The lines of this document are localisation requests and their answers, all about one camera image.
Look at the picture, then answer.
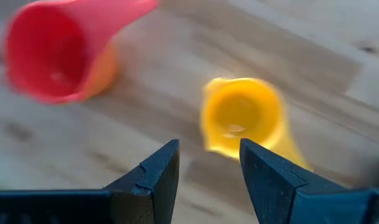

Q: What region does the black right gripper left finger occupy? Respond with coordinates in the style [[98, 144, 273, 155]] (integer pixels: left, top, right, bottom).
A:
[[0, 139, 180, 224]]

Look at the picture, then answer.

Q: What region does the red plastic measuring cup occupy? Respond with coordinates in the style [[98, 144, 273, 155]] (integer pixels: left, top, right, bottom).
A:
[[1, 0, 161, 105]]

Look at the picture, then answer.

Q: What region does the orange plastic measuring cup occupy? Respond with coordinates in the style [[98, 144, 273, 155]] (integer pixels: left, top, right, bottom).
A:
[[83, 40, 119, 98]]

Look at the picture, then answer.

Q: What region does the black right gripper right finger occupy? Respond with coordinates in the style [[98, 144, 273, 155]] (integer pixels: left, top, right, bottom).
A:
[[240, 138, 379, 224]]

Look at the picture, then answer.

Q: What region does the yellow plastic measuring cup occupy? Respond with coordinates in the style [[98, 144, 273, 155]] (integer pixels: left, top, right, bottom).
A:
[[200, 77, 313, 171]]

